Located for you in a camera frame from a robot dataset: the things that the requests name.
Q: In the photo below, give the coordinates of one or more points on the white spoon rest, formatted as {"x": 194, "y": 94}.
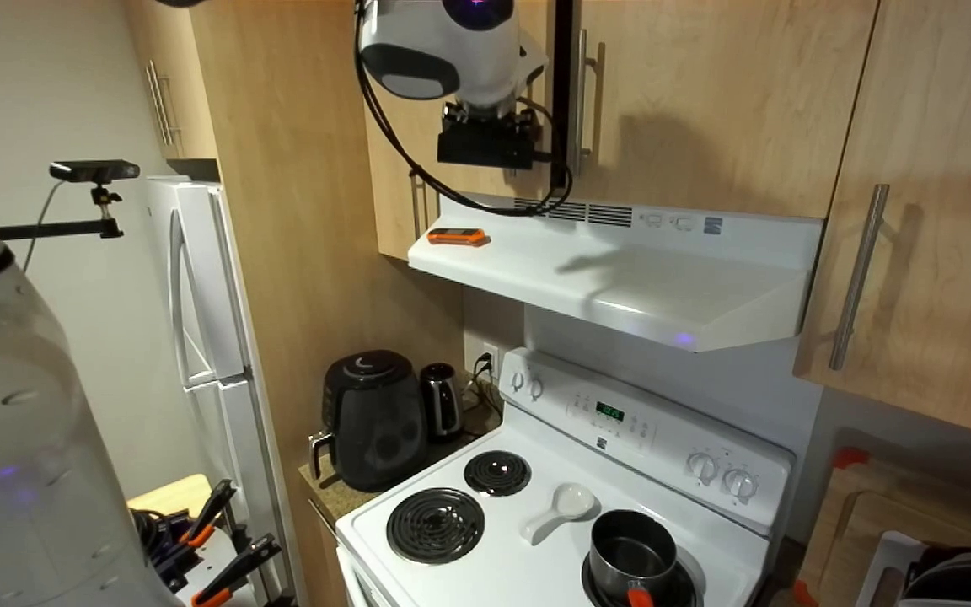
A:
{"x": 572, "y": 504}

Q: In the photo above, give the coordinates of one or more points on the wooden cutting board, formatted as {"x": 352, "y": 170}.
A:
{"x": 874, "y": 504}

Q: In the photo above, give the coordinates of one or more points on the grey pot orange handle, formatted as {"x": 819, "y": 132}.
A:
{"x": 630, "y": 558}

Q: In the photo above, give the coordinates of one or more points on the orange black timer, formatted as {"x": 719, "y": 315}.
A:
{"x": 455, "y": 236}

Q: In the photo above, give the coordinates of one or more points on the wooden cabinet door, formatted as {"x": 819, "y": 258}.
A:
{"x": 719, "y": 102}
{"x": 411, "y": 58}

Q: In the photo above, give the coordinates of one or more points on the black air fryer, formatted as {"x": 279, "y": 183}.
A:
{"x": 373, "y": 420}

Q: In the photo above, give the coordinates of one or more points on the white electric stove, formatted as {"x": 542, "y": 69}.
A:
{"x": 507, "y": 521}

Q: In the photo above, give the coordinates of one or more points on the far right wooden cabinet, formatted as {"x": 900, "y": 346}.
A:
{"x": 891, "y": 298}

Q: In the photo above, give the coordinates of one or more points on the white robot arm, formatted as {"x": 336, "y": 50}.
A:
{"x": 294, "y": 158}

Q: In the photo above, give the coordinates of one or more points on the black camera on stand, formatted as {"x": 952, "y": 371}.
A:
{"x": 98, "y": 174}

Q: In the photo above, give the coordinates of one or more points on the white refrigerator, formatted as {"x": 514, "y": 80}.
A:
{"x": 211, "y": 340}

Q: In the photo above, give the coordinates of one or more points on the white range hood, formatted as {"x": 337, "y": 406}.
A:
{"x": 681, "y": 277}

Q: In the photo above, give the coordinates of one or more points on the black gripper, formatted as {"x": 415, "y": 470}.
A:
{"x": 487, "y": 140}

